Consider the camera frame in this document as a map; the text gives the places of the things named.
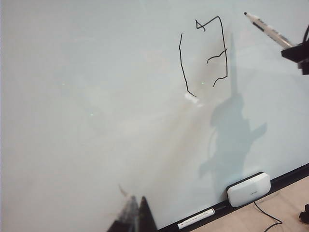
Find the white whiteboard eraser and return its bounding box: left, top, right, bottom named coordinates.
left=226, top=172, right=271, bottom=208

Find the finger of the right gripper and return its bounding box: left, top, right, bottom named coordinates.
left=281, top=41, right=309, bottom=76

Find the black power plug block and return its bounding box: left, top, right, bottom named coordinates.
left=298, top=203, right=309, bottom=222

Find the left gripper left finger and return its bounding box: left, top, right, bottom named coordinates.
left=106, top=195, right=140, bottom=232

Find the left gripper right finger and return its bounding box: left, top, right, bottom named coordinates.
left=139, top=195, right=158, bottom=232

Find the black floor power cable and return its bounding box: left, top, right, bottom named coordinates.
left=253, top=208, right=283, bottom=232

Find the large white whiteboard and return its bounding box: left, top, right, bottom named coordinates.
left=0, top=0, right=309, bottom=232

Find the white marker with black cap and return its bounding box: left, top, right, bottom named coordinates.
left=177, top=205, right=227, bottom=230

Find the black whiteboard tray ledge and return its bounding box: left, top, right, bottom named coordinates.
left=154, top=162, right=309, bottom=232

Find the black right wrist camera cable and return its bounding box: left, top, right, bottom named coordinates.
left=301, top=23, right=309, bottom=45

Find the white marker pen black tip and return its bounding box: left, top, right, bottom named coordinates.
left=243, top=11, right=297, bottom=49

